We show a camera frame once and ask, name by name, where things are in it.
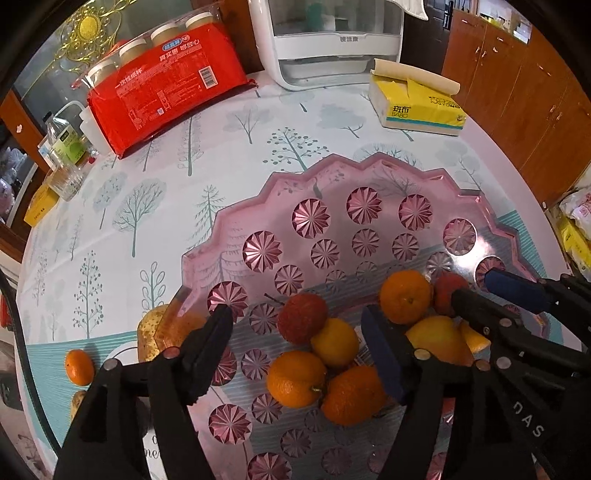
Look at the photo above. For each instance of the green label clear bottle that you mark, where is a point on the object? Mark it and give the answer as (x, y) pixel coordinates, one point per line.
(67, 147)

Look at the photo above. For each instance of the pink plastic fruit plate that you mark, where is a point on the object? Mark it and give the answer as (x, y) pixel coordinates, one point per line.
(369, 240)

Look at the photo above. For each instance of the red paper cup package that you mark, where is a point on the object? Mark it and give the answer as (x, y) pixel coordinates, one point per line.
(161, 101)

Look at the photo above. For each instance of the yellow speckled pear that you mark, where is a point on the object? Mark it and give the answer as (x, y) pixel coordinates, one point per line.
(152, 332)

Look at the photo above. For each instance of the tree print tablecloth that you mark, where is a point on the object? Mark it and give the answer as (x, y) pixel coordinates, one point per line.
(161, 207)

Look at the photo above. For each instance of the small yellowish mandarin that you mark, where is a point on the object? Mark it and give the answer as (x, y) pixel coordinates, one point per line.
(438, 339)
(334, 344)

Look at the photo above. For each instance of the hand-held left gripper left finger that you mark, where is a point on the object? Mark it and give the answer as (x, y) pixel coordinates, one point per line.
(210, 350)

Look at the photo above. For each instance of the white countertop appliance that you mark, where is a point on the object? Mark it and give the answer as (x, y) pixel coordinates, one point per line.
(323, 76)

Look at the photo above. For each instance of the white carton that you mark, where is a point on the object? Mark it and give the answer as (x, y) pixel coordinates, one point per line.
(44, 154)

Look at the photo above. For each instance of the yellow cardboard box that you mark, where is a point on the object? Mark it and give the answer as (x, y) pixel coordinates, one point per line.
(39, 207)

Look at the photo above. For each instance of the yellow citrus fruit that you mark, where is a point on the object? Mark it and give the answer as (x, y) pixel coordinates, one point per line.
(475, 340)

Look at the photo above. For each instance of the orange mandarin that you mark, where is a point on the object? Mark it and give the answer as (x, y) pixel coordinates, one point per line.
(406, 295)
(351, 397)
(295, 378)
(79, 367)

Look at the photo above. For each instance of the white cloth cover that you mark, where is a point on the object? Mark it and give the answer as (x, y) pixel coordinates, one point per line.
(413, 7)

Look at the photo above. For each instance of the spotted yellow banana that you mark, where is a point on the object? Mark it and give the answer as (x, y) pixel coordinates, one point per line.
(78, 404)

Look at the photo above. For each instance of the clear glass cup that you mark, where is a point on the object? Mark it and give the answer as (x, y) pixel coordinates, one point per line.
(64, 184)

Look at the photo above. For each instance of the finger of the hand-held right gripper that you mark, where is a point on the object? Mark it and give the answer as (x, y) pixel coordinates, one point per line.
(489, 318)
(517, 286)

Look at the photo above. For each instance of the white plastic bag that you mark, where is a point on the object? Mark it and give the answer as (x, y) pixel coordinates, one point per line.
(577, 205)

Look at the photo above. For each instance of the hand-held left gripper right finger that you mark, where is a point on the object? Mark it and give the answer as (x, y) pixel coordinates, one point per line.
(385, 355)

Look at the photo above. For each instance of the red lychee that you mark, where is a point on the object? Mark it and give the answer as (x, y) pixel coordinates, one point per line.
(445, 290)
(302, 318)

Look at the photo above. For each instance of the yellow tissue pack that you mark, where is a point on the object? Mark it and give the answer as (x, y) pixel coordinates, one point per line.
(415, 110)

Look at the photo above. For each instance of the dark entrance door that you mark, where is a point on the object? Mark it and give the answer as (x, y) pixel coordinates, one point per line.
(438, 11)

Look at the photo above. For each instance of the wooden cabinet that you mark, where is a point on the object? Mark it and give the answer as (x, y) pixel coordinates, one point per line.
(508, 69)

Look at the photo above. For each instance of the gold door ornament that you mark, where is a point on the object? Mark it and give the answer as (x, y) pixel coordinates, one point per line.
(87, 27)

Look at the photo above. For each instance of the yellow green packet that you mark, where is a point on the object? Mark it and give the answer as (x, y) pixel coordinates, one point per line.
(575, 244)

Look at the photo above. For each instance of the white plastic bottle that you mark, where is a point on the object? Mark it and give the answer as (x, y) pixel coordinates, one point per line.
(90, 134)

